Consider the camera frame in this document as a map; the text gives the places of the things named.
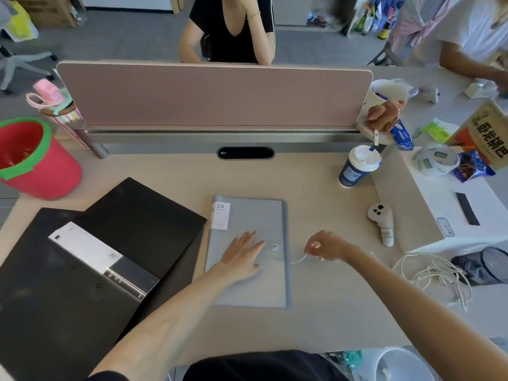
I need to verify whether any person's right hand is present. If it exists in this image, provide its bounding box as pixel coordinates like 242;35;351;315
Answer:
304;230;354;263

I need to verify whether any person's left hand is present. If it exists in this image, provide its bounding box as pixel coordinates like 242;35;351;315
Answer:
216;231;266;280

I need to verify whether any grey document folder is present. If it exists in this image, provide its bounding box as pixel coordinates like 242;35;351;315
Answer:
204;195;292;309

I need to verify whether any person's left forearm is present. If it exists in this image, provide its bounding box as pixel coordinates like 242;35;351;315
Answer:
89;266;258;381

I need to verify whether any person's right forearm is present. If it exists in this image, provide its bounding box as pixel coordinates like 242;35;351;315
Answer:
343;244;508;381

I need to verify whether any white paper label tag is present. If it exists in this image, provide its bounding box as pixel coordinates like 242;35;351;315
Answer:
211;201;231;230

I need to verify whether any white handheld controller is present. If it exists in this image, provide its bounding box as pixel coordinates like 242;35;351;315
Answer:
367;203;395;247

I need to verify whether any blue paper cup white lid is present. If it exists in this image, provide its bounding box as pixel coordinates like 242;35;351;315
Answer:
338;145;382;189

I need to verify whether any large black folder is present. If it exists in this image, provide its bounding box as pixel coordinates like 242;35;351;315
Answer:
73;178;208;342

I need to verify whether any person's black clothing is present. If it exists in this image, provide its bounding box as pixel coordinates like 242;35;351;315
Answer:
89;350;350;381

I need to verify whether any large white box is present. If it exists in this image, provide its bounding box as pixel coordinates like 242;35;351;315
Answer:
371;144;508;255

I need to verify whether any blue white small packet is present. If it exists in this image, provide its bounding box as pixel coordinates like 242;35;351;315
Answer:
390;120;414;151

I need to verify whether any white waste bin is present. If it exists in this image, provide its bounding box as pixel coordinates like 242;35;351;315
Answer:
357;347;437;381

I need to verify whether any white tape roll packet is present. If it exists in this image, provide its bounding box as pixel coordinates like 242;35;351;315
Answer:
412;143;461;178

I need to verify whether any brown plush toy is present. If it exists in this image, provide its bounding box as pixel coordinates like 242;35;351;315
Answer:
366;100;407;133

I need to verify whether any black strip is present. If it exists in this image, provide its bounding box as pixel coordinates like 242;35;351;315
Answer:
456;192;481;226

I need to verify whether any pink desk divider panel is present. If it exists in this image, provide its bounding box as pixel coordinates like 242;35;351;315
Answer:
57;61;374;129

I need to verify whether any black mesh pen holder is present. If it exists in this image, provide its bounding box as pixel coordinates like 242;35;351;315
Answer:
451;247;508;286

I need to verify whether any green yellow packet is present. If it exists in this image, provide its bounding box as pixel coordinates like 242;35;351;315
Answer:
419;117;460;144

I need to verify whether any white bowl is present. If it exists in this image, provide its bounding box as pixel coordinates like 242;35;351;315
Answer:
364;79;409;115

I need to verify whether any dark blue snack packet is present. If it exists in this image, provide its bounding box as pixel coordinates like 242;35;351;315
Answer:
452;151;497;183

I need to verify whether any small white device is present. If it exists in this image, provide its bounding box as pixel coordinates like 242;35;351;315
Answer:
419;84;440;104

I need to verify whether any orange yellow snack bag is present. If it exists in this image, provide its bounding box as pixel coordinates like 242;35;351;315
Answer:
445;100;508;172

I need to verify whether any black folder with white label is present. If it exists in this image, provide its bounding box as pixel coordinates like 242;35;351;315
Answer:
0;207;161;381

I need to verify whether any white tissue pack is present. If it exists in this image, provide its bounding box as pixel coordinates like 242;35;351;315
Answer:
464;79;498;99

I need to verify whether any group of colourful bottles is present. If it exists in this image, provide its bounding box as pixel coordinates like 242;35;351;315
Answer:
349;0;399;40

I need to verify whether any red bucket with green rim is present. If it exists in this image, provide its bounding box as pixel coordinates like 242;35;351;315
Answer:
0;117;83;201

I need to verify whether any pink water bottle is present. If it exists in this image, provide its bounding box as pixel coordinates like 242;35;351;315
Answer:
26;78;92;150

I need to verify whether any pink hanging cloth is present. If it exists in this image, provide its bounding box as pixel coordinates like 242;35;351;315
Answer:
391;0;465;48

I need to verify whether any grey office chair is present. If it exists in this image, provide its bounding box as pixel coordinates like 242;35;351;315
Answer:
0;35;58;96

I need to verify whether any brown cardboard box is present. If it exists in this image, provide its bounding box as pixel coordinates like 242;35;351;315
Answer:
8;0;78;29

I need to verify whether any yellow plastic bag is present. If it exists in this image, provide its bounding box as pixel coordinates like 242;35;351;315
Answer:
5;1;39;42

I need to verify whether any white cable bundle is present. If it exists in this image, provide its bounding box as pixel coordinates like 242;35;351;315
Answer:
392;252;473;312

